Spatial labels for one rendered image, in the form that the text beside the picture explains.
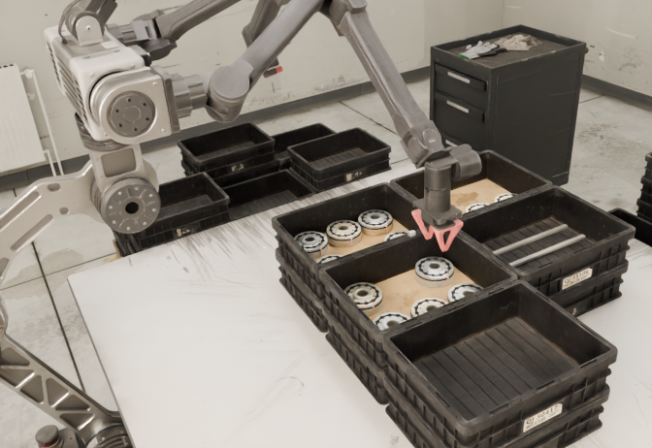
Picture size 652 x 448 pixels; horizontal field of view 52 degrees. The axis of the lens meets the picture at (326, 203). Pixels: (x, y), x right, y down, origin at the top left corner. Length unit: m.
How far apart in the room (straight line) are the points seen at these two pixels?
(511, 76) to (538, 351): 1.84
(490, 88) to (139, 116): 2.12
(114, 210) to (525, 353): 1.01
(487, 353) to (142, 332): 0.95
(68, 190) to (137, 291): 0.52
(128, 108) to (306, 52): 3.79
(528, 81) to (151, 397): 2.29
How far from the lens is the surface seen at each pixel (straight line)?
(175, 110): 1.35
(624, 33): 5.32
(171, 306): 2.05
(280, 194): 3.21
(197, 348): 1.88
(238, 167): 3.22
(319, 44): 5.10
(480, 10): 5.95
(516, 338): 1.67
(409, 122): 1.47
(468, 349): 1.63
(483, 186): 2.28
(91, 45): 1.55
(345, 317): 1.65
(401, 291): 1.79
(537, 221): 2.11
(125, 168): 1.68
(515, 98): 3.33
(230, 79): 1.37
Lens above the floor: 1.91
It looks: 30 degrees down
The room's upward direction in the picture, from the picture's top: 4 degrees counter-clockwise
